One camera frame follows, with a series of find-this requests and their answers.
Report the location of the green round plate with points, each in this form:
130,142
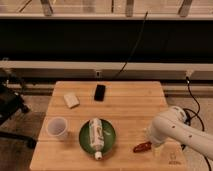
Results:
108,133

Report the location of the black office chair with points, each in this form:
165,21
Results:
10,102

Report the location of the white sponge block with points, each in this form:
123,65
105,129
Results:
71,100

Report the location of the clear plastic cup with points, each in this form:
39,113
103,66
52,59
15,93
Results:
57,128

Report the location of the white plastic bottle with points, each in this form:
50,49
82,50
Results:
96,137

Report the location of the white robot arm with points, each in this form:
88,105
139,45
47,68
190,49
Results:
171,124

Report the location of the black smartphone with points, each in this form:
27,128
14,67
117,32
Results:
99,92

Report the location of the translucent gripper tip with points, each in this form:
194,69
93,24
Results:
156,151

